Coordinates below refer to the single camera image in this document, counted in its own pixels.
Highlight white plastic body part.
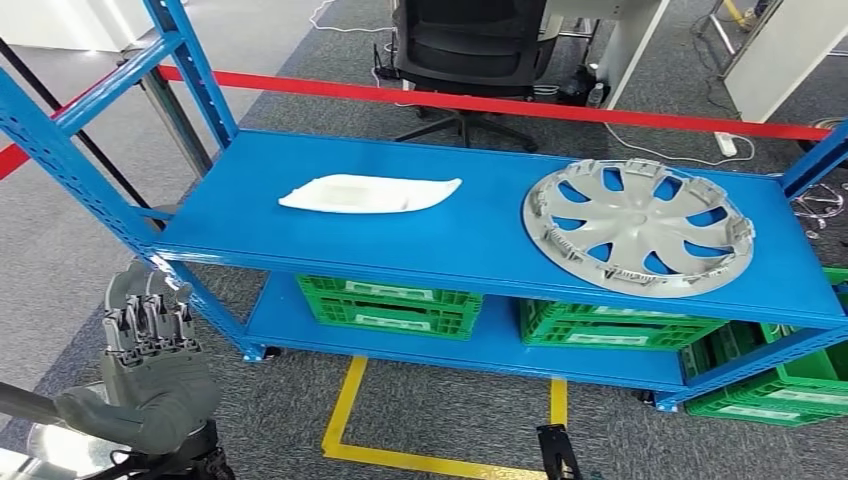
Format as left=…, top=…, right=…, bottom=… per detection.
left=278, top=173, right=463, bottom=215

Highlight black wifi router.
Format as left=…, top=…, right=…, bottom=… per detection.
left=372, top=44, right=399, bottom=82

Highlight chrome star chair base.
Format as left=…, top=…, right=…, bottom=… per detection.
left=791, top=183, right=848, bottom=230

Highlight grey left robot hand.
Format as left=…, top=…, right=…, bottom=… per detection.
left=56, top=261, right=222, bottom=457

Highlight grey wheel hubcap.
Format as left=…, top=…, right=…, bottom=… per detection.
left=521, top=158, right=757, bottom=299

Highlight chrome stanchion post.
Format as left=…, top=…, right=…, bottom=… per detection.
left=119, top=58, right=215, bottom=179

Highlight black office chair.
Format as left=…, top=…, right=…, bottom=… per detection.
left=374, top=0, right=564, bottom=154

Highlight green open plastic crate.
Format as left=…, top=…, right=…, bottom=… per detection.
left=680, top=266, right=848, bottom=409

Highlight red barrier belt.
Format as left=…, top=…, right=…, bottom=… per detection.
left=0, top=66, right=121, bottom=181
left=157, top=64, right=833, bottom=142

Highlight black stanchion post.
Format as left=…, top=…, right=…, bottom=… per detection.
left=0, top=36, right=167, bottom=232

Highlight black bag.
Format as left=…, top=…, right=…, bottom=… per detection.
left=559, top=62, right=598, bottom=107

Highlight white desk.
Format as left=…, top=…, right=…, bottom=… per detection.
left=549, top=0, right=672, bottom=111

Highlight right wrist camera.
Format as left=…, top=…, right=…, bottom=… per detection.
left=536, top=423, right=584, bottom=480

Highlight blue metal shelf rack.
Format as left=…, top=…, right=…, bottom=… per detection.
left=0, top=0, right=848, bottom=413

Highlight grey stanchion with round base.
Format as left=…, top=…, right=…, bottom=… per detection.
left=0, top=380, right=134, bottom=480

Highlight white board panel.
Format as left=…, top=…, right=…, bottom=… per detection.
left=723, top=0, right=848, bottom=124

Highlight green folded plastic crate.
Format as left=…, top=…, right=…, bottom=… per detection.
left=296, top=274, right=485, bottom=313
left=311, top=305, right=480, bottom=342
left=518, top=298, right=729, bottom=331
left=685, top=387, right=843, bottom=429
left=523, top=321, right=704, bottom=352

